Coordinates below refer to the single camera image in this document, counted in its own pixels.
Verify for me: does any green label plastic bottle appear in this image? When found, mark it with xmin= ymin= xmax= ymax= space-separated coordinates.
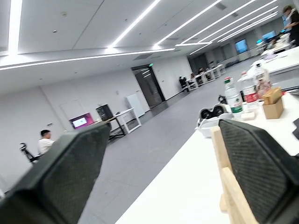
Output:
xmin=223 ymin=77 xmax=244 ymax=115

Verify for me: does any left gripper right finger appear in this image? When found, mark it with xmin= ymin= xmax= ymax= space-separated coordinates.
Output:
xmin=218 ymin=119 xmax=299 ymax=224

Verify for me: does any brown cardboard box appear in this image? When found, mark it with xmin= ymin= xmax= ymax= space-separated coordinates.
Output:
xmin=261 ymin=86 xmax=285 ymax=120

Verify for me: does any white headset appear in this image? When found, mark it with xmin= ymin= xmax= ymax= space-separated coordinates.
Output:
xmin=195 ymin=104 xmax=234 ymax=138

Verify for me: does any black box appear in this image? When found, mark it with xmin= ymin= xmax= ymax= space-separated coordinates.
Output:
xmin=95 ymin=104 xmax=114 ymax=121

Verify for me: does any clear plastic bottle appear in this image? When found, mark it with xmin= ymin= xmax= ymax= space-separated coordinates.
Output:
xmin=253 ymin=62 xmax=271 ymax=93

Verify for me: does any monitor screen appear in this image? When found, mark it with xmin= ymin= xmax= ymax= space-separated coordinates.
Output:
xmin=69 ymin=112 xmax=94 ymax=130

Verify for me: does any wooden bar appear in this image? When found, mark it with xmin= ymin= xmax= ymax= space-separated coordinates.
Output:
xmin=219 ymin=167 xmax=258 ymax=224
xmin=210 ymin=126 xmax=233 ymax=173

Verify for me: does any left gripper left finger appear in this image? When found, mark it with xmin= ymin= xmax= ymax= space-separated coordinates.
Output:
xmin=0 ymin=123 xmax=111 ymax=224

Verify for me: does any red label plastic bottle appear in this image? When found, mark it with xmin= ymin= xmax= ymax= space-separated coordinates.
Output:
xmin=238 ymin=70 xmax=258 ymax=104

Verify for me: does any black office chair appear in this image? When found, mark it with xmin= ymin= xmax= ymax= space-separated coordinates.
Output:
xmin=20 ymin=142 xmax=42 ymax=164

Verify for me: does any person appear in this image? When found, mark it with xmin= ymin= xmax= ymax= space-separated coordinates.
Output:
xmin=282 ymin=5 xmax=299 ymax=45
xmin=37 ymin=129 xmax=56 ymax=155

